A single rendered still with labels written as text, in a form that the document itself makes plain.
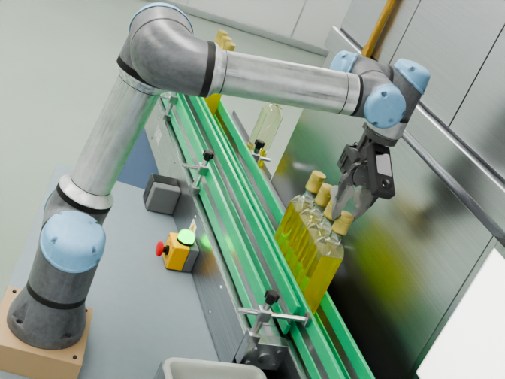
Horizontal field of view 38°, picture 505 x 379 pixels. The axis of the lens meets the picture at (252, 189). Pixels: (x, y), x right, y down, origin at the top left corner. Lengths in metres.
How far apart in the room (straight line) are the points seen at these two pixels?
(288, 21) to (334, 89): 6.59
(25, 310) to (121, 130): 0.39
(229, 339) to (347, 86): 0.65
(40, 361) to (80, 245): 0.24
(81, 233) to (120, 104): 0.25
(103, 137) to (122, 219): 0.66
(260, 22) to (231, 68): 6.54
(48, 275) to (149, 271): 0.53
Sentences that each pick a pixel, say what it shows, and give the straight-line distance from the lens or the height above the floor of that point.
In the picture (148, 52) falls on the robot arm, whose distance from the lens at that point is 1.26.
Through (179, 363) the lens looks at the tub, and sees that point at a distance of 1.51.
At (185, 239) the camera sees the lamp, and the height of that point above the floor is 0.84.
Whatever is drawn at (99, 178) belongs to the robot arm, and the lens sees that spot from 1.46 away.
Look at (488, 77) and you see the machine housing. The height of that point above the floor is 1.53.
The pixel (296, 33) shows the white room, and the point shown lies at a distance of 7.95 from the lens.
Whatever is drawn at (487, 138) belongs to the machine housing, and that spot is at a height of 1.44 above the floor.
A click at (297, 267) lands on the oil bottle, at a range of 1.69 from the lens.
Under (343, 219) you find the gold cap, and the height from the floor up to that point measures 1.16.
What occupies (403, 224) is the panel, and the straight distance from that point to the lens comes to 1.63.
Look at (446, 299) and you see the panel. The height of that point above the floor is 1.16.
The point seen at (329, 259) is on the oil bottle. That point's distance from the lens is 1.61.
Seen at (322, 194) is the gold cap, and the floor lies 1.15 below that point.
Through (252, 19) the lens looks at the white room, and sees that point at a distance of 7.75.
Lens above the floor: 1.78
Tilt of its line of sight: 24 degrees down
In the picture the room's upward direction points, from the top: 24 degrees clockwise
